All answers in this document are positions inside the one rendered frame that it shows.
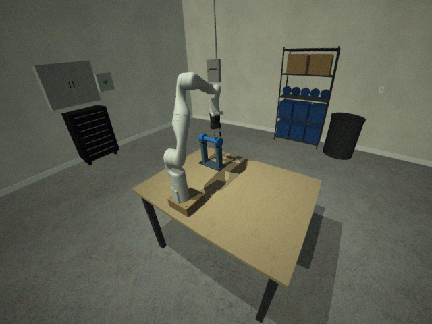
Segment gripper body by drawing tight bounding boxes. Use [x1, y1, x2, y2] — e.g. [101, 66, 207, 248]
[209, 107, 223, 130]

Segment blue dumbbell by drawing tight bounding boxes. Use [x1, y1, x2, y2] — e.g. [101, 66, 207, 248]
[198, 133, 223, 147]

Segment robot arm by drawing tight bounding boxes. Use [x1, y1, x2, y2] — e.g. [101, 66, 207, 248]
[163, 72, 221, 204]

